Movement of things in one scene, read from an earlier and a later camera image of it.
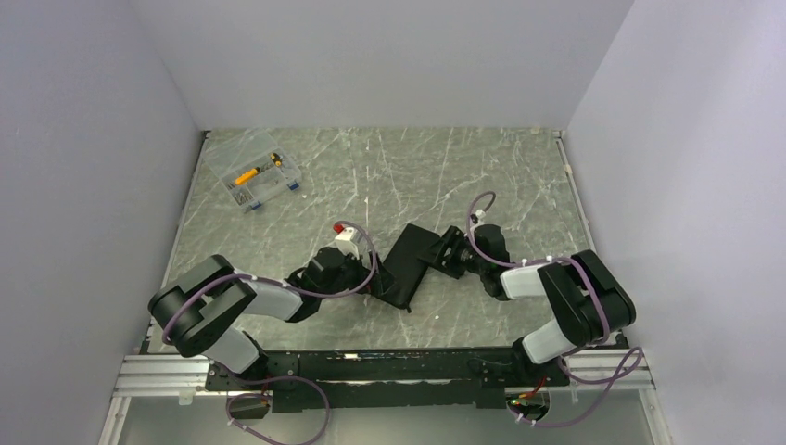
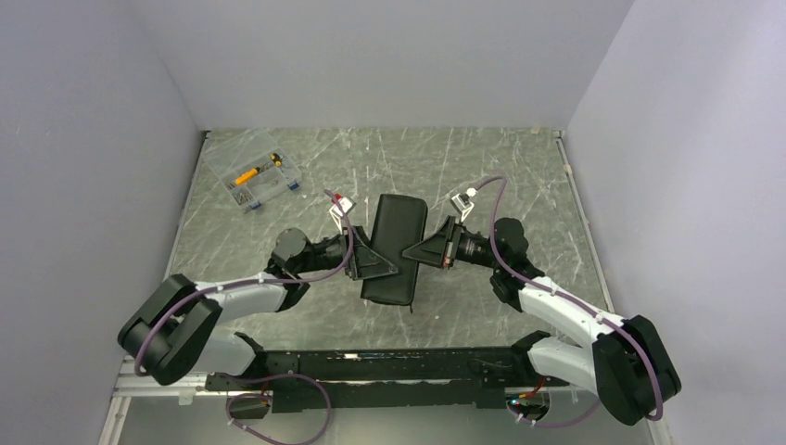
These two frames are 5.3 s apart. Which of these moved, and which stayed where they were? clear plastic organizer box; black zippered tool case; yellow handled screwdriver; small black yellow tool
Moved: black zippered tool case
Stayed: small black yellow tool; yellow handled screwdriver; clear plastic organizer box
